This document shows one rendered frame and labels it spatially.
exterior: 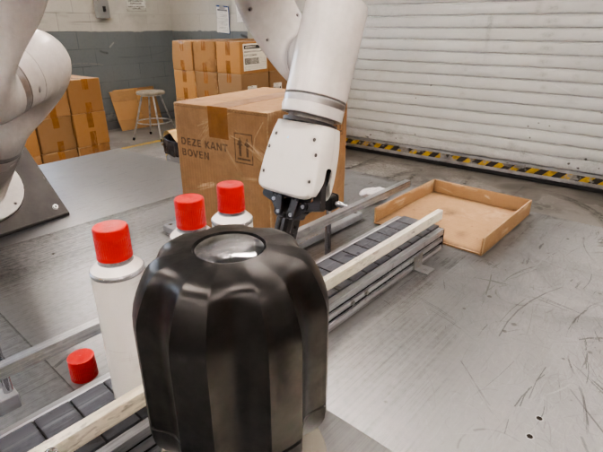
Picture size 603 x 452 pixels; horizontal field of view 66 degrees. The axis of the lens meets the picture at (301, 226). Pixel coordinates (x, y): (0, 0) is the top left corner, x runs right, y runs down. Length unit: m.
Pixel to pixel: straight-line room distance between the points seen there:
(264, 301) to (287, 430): 0.06
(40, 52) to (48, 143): 2.97
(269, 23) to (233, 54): 3.37
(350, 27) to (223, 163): 0.42
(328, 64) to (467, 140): 4.11
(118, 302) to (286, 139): 0.30
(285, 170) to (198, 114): 0.37
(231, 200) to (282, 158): 0.11
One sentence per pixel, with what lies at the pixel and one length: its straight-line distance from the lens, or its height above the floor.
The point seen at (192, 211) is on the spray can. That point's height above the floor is 1.07.
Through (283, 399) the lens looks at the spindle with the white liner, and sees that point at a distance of 0.19.
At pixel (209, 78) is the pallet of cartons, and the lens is 4.31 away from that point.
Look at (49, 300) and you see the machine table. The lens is 0.91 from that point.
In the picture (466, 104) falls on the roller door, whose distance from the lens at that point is 4.64.
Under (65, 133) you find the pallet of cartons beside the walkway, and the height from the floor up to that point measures 0.52.
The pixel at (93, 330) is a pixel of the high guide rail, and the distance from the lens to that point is 0.57.
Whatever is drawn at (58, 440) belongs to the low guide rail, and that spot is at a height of 0.92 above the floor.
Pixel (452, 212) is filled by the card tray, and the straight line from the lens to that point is 1.22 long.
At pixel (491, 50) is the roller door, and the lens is 4.56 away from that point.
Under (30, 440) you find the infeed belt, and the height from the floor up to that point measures 0.88.
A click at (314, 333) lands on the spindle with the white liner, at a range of 0.19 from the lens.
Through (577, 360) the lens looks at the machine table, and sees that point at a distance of 0.78.
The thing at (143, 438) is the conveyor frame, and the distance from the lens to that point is 0.56.
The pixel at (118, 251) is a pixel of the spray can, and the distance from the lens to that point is 0.48.
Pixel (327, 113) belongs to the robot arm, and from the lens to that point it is 0.61.
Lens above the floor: 1.26
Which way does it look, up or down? 23 degrees down
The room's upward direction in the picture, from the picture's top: straight up
